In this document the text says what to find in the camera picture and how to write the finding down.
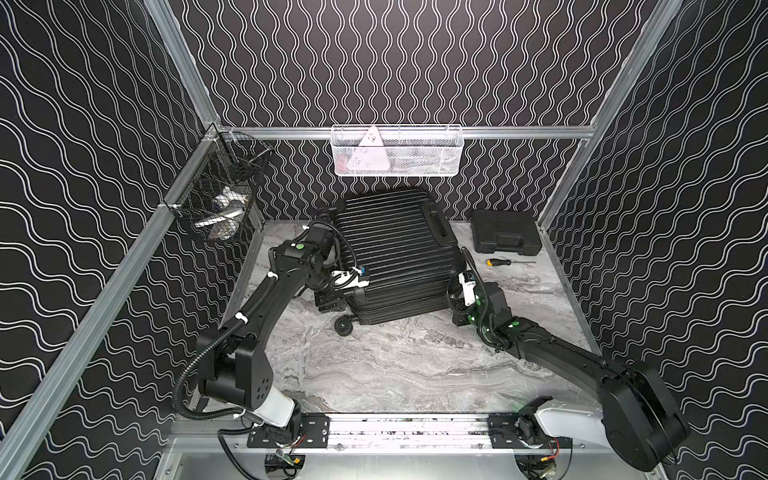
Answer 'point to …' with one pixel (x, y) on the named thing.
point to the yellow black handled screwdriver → (499, 262)
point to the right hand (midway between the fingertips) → (454, 300)
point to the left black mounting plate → (314, 433)
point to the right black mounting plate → (503, 434)
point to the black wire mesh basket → (215, 199)
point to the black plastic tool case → (505, 231)
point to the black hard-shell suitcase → (409, 250)
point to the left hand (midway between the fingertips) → (335, 288)
